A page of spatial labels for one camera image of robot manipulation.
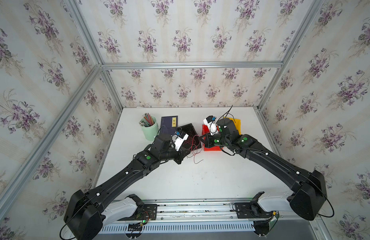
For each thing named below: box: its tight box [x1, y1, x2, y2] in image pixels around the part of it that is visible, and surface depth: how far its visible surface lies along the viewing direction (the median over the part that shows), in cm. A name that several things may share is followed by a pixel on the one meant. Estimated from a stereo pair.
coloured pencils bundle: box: [138, 112, 154, 127], surface depth 96 cm
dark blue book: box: [160, 115, 178, 135], surface depth 112 cm
